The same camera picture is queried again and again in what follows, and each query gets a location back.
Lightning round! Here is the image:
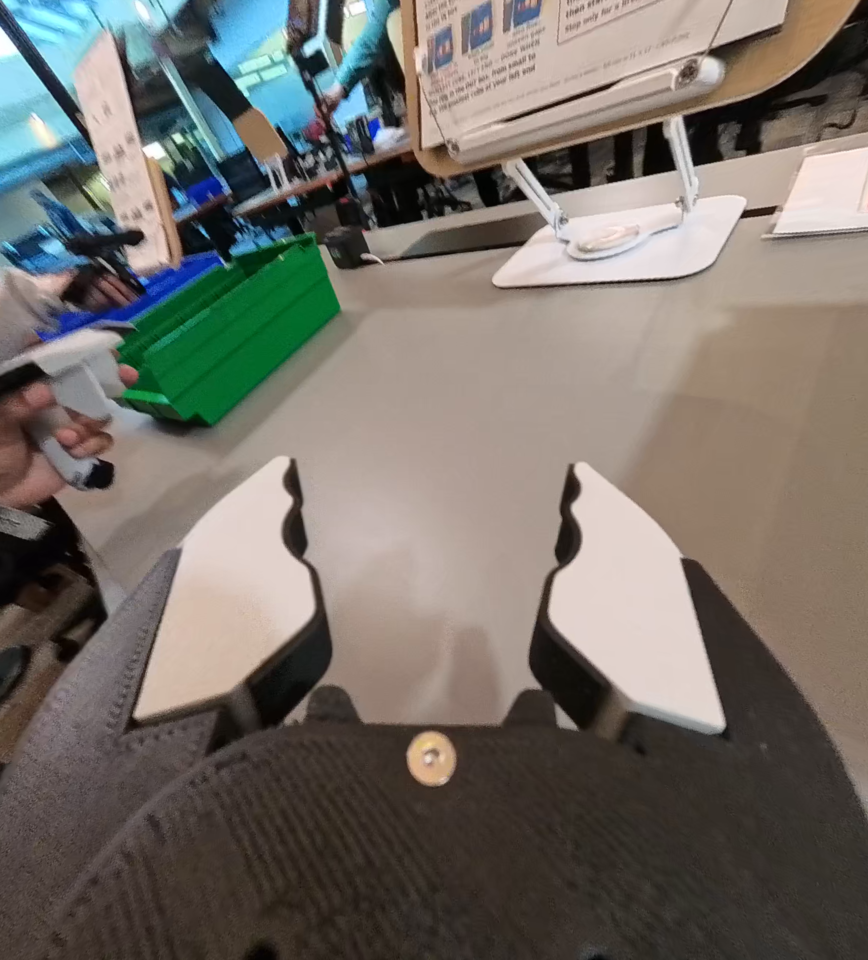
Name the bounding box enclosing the green plastic bin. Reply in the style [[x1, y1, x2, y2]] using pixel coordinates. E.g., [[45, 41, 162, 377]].
[[115, 234, 342, 427]]

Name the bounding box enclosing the standing instruction board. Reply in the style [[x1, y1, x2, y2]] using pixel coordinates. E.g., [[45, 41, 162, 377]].
[[74, 30, 184, 271]]

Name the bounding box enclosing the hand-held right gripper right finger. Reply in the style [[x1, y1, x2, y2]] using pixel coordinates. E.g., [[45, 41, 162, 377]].
[[528, 460, 728, 742]]

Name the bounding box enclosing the blue plastic bin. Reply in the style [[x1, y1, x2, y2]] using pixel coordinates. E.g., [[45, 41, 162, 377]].
[[36, 251, 225, 342]]

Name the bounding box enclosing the laminated paper sheet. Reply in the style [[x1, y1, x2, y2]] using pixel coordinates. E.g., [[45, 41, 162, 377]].
[[762, 142, 868, 241]]

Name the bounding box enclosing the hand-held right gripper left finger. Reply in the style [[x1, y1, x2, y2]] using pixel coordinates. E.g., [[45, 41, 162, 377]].
[[131, 454, 334, 742]]

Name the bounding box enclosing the black charger box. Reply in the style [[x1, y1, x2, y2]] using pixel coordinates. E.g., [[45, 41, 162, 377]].
[[325, 227, 372, 270]]

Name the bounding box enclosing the instruction poster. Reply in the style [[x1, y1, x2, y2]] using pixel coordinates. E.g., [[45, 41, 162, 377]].
[[413, 0, 791, 151]]

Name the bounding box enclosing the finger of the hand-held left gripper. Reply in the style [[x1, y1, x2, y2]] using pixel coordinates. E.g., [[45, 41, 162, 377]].
[[0, 321, 140, 387]]

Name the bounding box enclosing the long wooden table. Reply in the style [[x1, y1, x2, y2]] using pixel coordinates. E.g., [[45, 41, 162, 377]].
[[171, 138, 416, 234]]

